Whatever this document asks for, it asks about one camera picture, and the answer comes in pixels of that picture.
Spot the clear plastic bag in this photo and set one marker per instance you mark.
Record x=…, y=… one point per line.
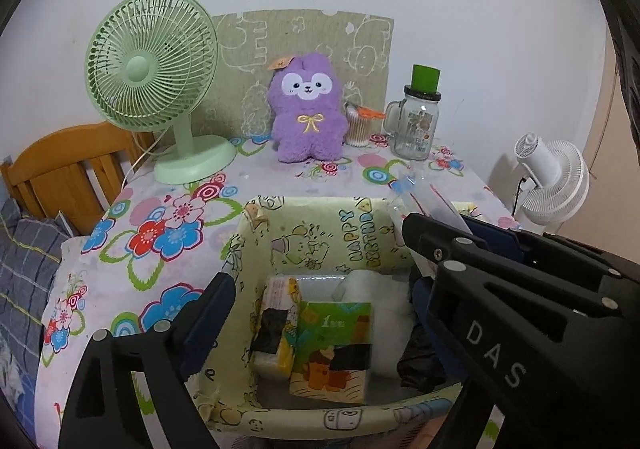
x=425, y=199

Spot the glass jar mug green lid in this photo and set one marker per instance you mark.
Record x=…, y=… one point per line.
x=415, y=134

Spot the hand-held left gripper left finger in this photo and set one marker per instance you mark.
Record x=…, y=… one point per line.
x=212, y=324

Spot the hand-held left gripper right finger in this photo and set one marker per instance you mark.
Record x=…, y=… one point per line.
x=422, y=301

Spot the grey plaid bedding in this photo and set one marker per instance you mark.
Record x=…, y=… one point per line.
x=25, y=249

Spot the yellow printed fabric storage box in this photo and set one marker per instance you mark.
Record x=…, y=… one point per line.
x=310, y=239

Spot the wooden bed headboard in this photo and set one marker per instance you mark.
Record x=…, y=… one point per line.
x=55, y=164

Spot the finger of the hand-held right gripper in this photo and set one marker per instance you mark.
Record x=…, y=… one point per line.
x=440, y=249
x=500, y=236

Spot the purple plush toy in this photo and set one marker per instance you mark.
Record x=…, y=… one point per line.
x=305, y=139

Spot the green desk fan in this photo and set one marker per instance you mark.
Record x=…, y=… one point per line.
x=135, y=69

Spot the green tissue pack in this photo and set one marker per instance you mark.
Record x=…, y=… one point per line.
x=330, y=329

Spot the white circulator fan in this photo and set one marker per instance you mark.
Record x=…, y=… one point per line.
x=555, y=184

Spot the cotton swab container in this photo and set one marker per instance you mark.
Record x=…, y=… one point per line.
x=357, y=134

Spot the dark cloth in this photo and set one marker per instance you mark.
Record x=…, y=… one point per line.
x=419, y=364

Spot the yellow tissue pack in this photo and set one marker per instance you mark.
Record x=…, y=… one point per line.
x=275, y=299

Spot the beige cabinet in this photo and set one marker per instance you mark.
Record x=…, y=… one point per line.
x=605, y=209

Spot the floral tablecloth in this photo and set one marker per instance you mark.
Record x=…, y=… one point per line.
x=320, y=179

